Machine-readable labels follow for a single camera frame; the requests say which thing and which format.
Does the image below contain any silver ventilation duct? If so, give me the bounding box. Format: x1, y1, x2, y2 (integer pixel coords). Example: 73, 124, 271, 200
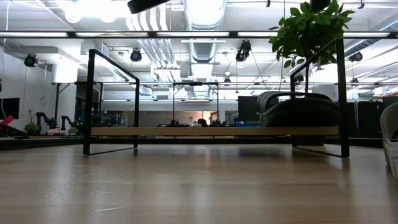
182, 0, 228, 99

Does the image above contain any black rubber slide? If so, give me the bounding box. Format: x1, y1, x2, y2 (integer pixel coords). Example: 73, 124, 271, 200
256, 90, 341, 128
127, 0, 171, 15

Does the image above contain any black background frame stand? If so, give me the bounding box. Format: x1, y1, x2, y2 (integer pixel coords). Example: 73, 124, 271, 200
172, 81, 220, 127

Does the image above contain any black overhead beam with lights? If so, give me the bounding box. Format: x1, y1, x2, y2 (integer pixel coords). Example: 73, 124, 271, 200
0, 30, 398, 39

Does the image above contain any black wall monitor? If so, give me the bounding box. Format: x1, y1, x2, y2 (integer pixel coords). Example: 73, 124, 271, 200
0, 97, 21, 121

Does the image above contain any black panel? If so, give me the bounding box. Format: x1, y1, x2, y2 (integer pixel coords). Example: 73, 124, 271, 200
238, 95, 261, 123

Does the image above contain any black ceiling spotlight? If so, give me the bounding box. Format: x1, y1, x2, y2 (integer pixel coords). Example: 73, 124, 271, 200
234, 39, 252, 63
129, 48, 143, 63
348, 51, 364, 63
24, 52, 40, 68

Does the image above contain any red object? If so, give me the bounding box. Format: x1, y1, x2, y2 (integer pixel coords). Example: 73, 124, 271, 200
0, 114, 16, 131

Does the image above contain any black metal shoe rack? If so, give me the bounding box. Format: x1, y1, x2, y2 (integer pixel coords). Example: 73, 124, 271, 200
82, 37, 351, 159

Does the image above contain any white rubber slide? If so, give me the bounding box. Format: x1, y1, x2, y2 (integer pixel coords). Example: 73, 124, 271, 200
379, 101, 398, 179

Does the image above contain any black partition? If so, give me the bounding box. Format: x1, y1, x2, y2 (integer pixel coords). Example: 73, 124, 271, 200
345, 96, 398, 139

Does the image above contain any small green potted plant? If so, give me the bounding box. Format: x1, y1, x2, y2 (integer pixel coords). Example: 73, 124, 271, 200
24, 122, 42, 136

